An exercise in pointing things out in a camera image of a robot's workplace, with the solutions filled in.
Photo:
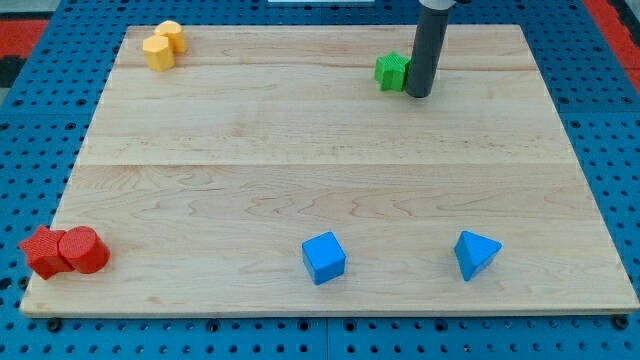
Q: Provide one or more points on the wooden board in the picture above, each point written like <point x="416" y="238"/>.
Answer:
<point x="205" y="180"/>

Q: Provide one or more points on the green star block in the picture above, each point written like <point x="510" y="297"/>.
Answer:
<point x="391" y="71"/>

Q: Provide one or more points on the red star block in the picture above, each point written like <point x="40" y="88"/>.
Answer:
<point x="42" y="252"/>

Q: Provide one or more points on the blue triangle block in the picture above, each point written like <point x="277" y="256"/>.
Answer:
<point x="475" y="253"/>

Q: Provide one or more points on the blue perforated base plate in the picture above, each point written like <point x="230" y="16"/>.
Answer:
<point x="63" y="53"/>

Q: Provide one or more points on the red cylinder block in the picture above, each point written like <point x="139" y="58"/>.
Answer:
<point x="84" y="250"/>

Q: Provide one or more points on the yellow block rear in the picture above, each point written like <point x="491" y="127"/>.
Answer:
<point x="173" y="31"/>

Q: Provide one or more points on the blue cube block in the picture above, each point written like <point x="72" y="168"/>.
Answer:
<point x="324" y="258"/>

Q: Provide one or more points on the yellow hexagon block front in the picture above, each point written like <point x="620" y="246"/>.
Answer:
<point x="158" y="53"/>

